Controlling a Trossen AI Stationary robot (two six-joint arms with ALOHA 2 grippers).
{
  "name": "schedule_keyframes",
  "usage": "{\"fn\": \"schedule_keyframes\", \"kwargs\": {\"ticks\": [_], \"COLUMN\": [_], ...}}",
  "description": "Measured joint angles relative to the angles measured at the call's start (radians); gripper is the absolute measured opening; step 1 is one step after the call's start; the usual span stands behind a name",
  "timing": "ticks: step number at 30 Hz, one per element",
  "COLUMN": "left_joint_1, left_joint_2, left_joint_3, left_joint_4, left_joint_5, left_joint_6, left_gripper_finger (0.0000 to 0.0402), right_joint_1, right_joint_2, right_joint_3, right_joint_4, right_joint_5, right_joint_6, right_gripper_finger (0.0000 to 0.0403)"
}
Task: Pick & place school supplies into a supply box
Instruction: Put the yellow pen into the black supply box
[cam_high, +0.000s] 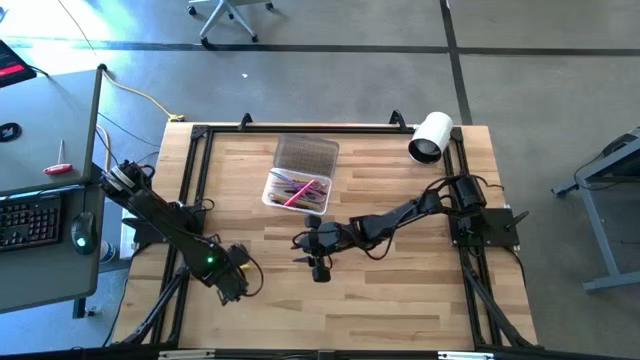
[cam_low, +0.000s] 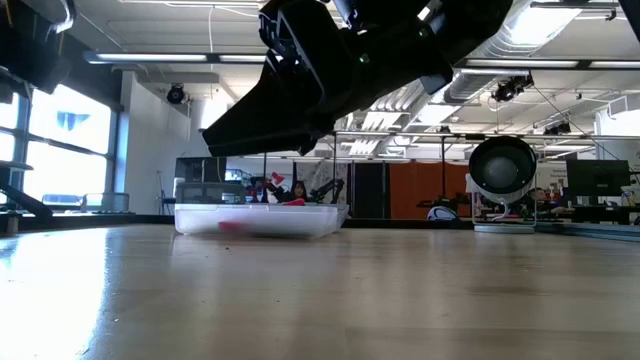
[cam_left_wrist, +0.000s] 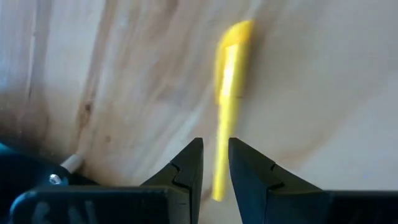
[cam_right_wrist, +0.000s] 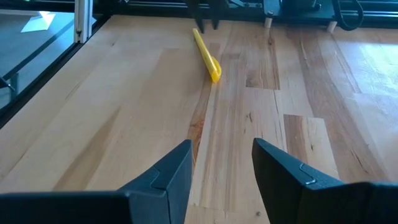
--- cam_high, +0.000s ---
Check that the black keyboard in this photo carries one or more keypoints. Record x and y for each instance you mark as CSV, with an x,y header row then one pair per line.
x,y
27,225

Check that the office chair base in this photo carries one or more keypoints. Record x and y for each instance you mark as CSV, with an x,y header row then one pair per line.
x,y
226,5

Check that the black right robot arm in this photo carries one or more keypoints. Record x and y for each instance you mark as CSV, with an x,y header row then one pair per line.
x,y
395,220

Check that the purple scissors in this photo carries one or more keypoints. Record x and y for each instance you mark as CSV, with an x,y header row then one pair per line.
x,y
282,176

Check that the clear plastic supply box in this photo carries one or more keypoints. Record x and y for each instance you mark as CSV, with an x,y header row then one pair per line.
x,y
305,155

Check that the black laptop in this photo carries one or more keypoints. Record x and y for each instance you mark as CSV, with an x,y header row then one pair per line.
x,y
12,65

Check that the pink highlighter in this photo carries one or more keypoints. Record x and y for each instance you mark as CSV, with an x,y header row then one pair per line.
x,y
300,192

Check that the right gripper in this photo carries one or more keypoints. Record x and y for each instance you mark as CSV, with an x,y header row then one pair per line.
x,y
325,239

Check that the grey desk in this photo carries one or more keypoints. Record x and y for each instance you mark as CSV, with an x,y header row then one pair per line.
x,y
45,115

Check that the grey metal stand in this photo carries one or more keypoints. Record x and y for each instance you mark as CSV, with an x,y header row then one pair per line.
x,y
602,240

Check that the black round coaster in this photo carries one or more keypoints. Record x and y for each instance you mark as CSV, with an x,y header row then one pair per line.
x,y
9,132

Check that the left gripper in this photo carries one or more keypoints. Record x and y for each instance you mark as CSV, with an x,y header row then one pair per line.
x,y
232,285

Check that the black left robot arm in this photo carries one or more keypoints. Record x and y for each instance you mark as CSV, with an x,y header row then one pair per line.
x,y
165,220

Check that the orange pencil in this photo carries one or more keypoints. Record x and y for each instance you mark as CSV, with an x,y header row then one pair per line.
x,y
280,196

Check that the black aluminium table frame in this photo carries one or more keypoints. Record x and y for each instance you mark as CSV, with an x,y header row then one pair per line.
x,y
320,129

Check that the black computer mouse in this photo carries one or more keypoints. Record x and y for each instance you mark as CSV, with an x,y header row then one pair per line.
x,y
84,232

